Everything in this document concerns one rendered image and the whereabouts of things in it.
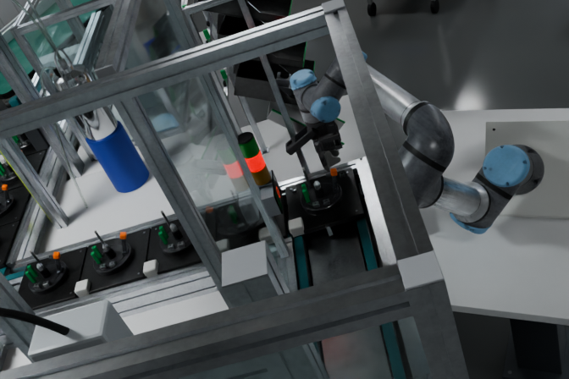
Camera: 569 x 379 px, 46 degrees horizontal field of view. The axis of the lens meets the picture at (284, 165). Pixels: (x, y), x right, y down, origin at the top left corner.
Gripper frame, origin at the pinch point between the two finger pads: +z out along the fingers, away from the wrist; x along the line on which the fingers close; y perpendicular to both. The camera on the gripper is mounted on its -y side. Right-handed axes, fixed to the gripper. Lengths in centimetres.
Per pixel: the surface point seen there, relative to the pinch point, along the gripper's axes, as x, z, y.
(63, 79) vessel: 53, -33, -85
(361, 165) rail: 12.7, 12.6, 10.6
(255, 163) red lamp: -21.5, -25.2, -16.0
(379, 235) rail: -22.5, 12.6, 10.4
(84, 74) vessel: 57, -31, -79
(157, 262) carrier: -9, 11, -62
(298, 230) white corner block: -12.1, 11.1, -13.8
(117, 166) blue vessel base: 52, 9, -84
